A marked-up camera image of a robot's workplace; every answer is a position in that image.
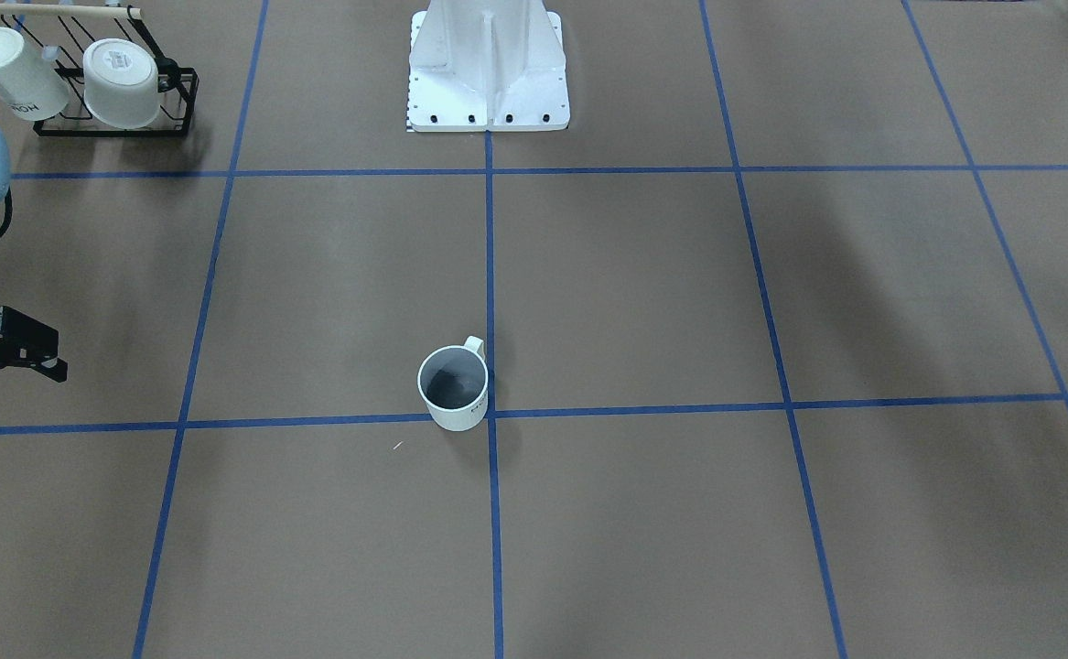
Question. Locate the white mug with grey interior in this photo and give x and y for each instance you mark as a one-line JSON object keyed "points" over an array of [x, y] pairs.
{"points": [[454, 384]]}

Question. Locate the white mug on rack upper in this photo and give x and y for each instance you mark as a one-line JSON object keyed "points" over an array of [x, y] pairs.
{"points": [[29, 85]]}

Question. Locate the white mug on rack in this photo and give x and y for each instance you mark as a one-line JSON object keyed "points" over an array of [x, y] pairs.
{"points": [[29, 85], [120, 83]]}

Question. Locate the white mug on rack lower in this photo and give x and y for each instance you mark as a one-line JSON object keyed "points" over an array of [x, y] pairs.
{"points": [[120, 83]]}

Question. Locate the black wire mug rack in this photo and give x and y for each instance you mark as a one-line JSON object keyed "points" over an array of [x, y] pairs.
{"points": [[71, 68]]}

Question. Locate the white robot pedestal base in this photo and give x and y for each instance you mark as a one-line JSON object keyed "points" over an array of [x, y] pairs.
{"points": [[487, 66]]}

